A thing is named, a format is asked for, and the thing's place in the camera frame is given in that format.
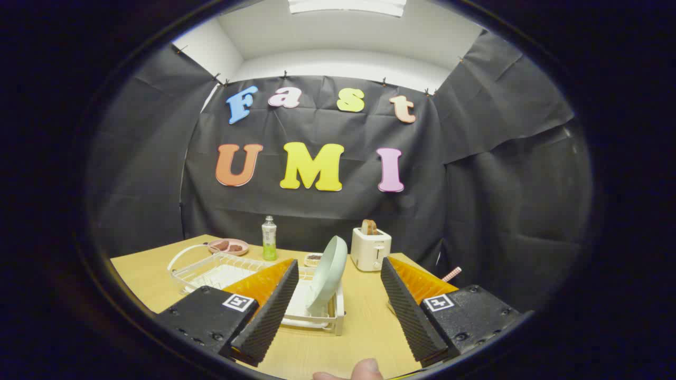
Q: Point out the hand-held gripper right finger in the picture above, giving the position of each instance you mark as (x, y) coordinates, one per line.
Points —
(414, 322)

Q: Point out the toasted bread slice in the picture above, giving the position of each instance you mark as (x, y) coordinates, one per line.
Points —
(369, 227)

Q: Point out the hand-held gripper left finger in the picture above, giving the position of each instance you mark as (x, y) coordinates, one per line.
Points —
(264, 322)

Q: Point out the cream toaster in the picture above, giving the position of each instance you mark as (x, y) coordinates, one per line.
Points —
(369, 250)

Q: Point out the ceiling light panel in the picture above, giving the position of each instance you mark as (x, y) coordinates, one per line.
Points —
(346, 5)

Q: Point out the mint green plate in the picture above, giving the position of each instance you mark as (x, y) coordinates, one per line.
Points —
(330, 269)

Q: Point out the pink plate with food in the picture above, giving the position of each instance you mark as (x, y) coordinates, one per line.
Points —
(228, 246)

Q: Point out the white divided snack dish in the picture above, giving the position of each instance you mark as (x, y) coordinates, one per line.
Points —
(312, 259)

